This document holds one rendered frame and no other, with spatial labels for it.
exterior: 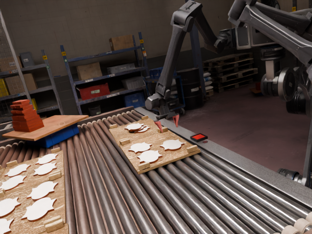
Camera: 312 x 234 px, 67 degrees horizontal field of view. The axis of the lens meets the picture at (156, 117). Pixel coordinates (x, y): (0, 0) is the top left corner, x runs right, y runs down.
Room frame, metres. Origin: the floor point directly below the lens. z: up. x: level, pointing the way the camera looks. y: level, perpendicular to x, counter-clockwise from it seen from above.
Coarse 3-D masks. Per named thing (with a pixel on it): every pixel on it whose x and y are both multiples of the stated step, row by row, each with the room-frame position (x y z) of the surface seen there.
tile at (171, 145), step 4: (168, 140) 1.30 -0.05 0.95; (172, 140) 1.29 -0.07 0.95; (176, 140) 1.27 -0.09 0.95; (164, 144) 1.25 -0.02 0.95; (168, 144) 1.24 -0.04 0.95; (172, 144) 1.23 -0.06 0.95; (176, 144) 1.21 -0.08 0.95; (180, 144) 1.21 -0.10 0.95; (184, 144) 1.22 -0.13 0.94; (164, 148) 1.21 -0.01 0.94; (168, 148) 1.19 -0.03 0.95; (172, 148) 1.18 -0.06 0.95; (176, 148) 1.17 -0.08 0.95; (180, 148) 1.18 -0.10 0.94
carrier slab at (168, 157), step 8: (152, 136) 1.44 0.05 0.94; (160, 136) 1.41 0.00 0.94; (168, 136) 1.39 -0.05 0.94; (176, 136) 1.36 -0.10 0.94; (128, 144) 1.39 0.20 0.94; (152, 144) 1.31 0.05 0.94; (160, 144) 1.29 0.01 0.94; (128, 152) 1.26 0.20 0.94; (160, 152) 1.18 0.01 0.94; (168, 152) 1.16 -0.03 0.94; (176, 152) 1.14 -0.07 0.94; (184, 152) 1.12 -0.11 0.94; (192, 152) 1.11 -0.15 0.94; (136, 160) 1.14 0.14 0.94; (160, 160) 1.09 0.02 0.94; (168, 160) 1.07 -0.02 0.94; (176, 160) 1.08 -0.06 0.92; (136, 168) 1.05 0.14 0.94; (152, 168) 1.04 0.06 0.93
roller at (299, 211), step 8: (136, 112) 2.22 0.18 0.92; (192, 144) 1.24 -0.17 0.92; (200, 152) 1.13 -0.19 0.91; (208, 160) 1.05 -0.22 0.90; (216, 160) 1.01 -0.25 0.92; (224, 168) 0.94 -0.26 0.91; (232, 168) 0.91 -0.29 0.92; (240, 176) 0.85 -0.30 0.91; (248, 176) 0.83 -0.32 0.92; (248, 184) 0.80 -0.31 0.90; (256, 184) 0.77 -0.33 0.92; (264, 184) 0.77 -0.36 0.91; (264, 192) 0.73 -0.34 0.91; (272, 192) 0.71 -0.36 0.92; (272, 200) 0.69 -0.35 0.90; (280, 200) 0.67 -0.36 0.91; (288, 200) 0.65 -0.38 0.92; (288, 208) 0.63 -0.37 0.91; (296, 208) 0.61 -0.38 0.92; (304, 208) 0.60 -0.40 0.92; (304, 216) 0.58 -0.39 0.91
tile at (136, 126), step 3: (138, 123) 1.67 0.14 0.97; (129, 126) 1.65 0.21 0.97; (132, 126) 1.63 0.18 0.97; (135, 126) 1.62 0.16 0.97; (138, 126) 1.60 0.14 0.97; (141, 126) 1.62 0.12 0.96; (126, 129) 1.62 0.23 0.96; (129, 129) 1.58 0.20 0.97; (132, 129) 1.57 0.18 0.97; (135, 129) 1.56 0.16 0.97; (138, 129) 1.57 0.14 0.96
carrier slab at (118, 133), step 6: (144, 120) 1.85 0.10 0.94; (150, 120) 1.81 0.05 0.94; (120, 126) 1.81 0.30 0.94; (126, 126) 1.78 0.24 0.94; (150, 126) 1.66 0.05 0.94; (156, 126) 1.63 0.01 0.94; (114, 132) 1.68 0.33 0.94; (120, 132) 1.66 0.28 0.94; (126, 132) 1.63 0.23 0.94; (132, 132) 1.60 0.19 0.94; (144, 132) 1.55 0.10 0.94; (150, 132) 1.53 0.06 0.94; (156, 132) 1.51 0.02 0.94; (114, 138) 1.55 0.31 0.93; (120, 138) 1.53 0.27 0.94; (132, 138) 1.48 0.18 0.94; (138, 138) 1.46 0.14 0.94; (120, 144) 1.41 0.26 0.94
